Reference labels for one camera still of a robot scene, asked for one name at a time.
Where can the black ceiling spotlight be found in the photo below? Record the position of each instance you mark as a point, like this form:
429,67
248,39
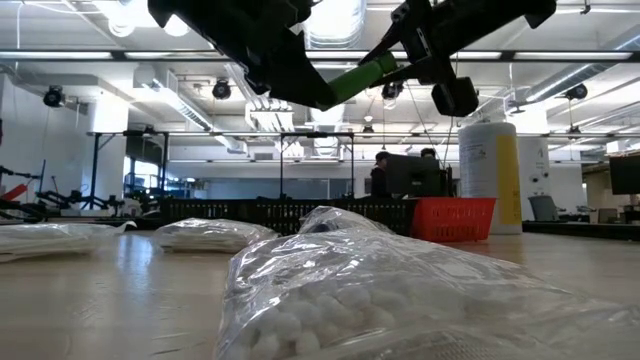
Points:
53,96
221,90
392,91
576,91

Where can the black plastic basket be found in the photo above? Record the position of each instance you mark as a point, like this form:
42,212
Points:
405,215
280,212
200,209

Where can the clear bag of cotton balls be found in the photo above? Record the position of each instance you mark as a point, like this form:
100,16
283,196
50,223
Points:
375,300
215,235
50,240
340,220

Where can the red plastic basket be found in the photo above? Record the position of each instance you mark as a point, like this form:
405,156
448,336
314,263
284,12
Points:
452,220

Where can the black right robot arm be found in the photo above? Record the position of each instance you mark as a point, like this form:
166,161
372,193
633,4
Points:
500,17

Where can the grey office chair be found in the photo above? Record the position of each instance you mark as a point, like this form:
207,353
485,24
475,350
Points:
544,207

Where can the white yellow wipes canister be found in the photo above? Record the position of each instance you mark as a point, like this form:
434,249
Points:
480,190

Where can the dark desktop monitor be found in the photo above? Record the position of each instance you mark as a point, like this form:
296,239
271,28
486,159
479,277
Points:
625,175
415,175

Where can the black background robot arm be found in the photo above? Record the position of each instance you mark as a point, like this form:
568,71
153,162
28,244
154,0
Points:
60,200

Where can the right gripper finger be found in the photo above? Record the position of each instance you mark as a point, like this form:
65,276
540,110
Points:
392,42
415,70

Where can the green travel bottle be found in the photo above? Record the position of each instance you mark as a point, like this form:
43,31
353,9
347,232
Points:
360,77

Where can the black rack frame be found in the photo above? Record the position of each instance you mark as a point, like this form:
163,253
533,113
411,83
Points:
94,170

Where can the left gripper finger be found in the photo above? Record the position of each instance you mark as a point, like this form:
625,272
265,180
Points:
300,80

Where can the person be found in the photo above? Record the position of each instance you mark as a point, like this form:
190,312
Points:
428,153
380,180

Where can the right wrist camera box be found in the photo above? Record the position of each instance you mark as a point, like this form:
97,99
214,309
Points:
455,97

